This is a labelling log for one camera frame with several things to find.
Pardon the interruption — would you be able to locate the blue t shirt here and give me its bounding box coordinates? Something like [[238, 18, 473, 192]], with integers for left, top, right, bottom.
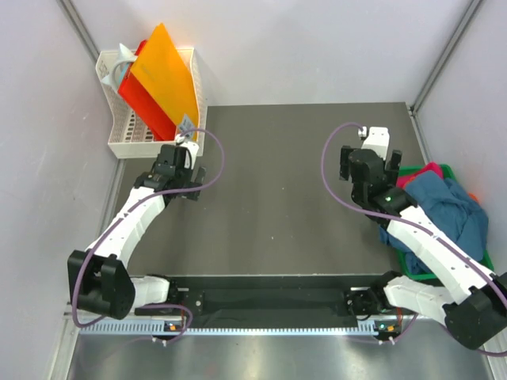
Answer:
[[376, 173, 490, 276]]

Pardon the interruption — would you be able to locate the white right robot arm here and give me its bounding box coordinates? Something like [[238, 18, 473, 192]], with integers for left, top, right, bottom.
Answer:
[[340, 146, 506, 350]]

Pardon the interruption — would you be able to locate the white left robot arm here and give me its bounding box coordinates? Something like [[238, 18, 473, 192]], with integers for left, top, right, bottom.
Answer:
[[67, 142, 206, 320]]

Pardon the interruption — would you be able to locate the pink t shirt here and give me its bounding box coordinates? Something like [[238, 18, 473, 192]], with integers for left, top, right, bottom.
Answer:
[[396, 161, 444, 188]]

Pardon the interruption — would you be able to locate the red plastic board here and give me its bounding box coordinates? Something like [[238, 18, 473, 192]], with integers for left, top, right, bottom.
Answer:
[[118, 63, 176, 141]]

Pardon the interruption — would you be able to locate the orange t shirt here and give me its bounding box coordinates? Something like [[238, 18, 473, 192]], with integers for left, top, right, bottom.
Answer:
[[468, 192, 479, 203]]

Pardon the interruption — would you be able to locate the green plastic bin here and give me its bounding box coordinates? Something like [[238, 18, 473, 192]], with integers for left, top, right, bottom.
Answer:
[[391, 163, 495, 281]]

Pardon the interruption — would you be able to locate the orange plastic board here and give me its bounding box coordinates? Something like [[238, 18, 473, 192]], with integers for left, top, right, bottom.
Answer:
[[130, 24, 199, 141]]

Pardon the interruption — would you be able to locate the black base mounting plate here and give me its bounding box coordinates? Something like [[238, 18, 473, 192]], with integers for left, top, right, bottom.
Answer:
[[133, 274, 413, 329]]

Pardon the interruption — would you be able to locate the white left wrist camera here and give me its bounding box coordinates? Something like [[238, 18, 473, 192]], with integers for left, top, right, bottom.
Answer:
[[175, 134, 200, 169]]

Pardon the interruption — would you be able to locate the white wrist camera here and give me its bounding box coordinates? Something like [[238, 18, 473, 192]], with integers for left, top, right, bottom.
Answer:
[[358, 126, 390, 160], [175, 134, 200, 169]]

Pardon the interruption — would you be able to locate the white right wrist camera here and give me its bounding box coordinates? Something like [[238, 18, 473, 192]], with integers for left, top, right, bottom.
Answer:
[[358, 126, 390, 160]]

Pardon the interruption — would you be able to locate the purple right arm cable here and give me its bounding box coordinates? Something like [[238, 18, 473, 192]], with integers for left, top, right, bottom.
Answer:
[[320, 121, 507, 359]]

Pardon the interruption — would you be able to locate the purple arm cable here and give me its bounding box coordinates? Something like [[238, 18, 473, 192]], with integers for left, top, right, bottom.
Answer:
[[320, 121, 507, 359], [69, 128, 225, 345]]

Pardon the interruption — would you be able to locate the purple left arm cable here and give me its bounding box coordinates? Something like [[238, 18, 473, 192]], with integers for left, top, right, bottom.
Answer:
[[69, 128, 225, 345]]

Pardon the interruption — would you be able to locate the light blue plastic ring tool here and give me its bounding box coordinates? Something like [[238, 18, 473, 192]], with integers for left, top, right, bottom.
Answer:
[[101, 43, 137, 93]]

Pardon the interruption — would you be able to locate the grey slotted cable duct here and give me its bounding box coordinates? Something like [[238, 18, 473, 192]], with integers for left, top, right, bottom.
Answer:
[[80, 318, 379, 336]]

